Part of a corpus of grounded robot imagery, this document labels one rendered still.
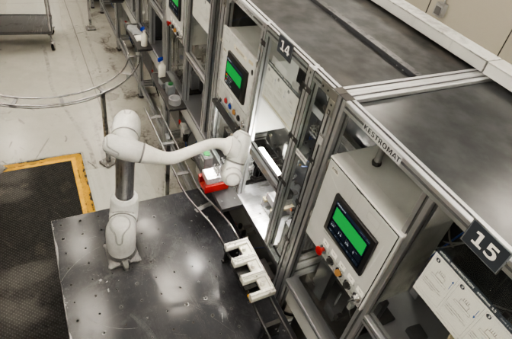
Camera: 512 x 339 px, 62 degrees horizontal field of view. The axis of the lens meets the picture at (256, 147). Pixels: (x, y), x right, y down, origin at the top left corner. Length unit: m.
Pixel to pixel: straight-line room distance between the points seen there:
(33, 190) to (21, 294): 0.99
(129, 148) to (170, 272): 0.84
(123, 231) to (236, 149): 0.76
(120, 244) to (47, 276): 1.09
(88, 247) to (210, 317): 0.83
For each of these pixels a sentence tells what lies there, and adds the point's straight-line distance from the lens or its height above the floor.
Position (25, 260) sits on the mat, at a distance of 3.59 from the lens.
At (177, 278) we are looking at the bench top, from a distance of 2.55.
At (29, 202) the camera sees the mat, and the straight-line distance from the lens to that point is 3.97.
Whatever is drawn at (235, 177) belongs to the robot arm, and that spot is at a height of 1.34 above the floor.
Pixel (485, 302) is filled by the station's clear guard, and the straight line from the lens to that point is 1.39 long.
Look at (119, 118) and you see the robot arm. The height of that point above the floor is 1.51.
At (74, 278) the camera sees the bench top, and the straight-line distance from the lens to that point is 2.61.
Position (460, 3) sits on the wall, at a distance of 5.81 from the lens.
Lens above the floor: 2.82
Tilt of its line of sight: 39 degrees down
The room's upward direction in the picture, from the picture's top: 11 degrees clockwise
